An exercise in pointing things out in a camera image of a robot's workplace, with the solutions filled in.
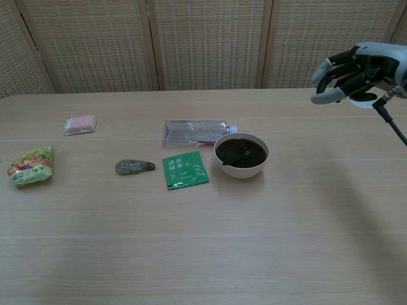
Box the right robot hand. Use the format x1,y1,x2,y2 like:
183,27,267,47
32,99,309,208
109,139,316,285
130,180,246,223
310,41,407,105

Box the black plastic spoon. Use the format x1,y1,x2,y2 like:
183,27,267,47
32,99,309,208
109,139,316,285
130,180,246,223
222,151,252,166

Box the black bowl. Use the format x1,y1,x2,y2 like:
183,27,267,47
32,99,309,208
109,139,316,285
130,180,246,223
213,133,270,179

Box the white round table cap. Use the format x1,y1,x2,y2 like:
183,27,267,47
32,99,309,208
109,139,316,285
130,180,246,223
348,94,379,109

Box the woven bamboo folding screen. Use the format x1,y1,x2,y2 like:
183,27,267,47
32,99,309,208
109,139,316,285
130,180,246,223
0,0,407,99

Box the clear plastic water bottle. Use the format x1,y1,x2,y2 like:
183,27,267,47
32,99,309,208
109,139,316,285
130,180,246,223
163,119,238,146

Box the green tea sachet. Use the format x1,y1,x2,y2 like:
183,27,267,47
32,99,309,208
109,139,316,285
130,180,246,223
162,151,210,191

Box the brown correction tape dispenser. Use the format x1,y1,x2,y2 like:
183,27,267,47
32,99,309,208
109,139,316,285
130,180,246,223
114,158,156,175

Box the pink tissue pack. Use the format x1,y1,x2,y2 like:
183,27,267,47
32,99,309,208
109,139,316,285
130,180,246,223
65,114,97,137

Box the green snack bag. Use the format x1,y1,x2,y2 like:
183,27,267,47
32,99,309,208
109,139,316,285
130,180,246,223
7,144,55,189

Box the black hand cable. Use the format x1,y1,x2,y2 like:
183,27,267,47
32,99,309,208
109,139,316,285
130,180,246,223
372,89,407,146

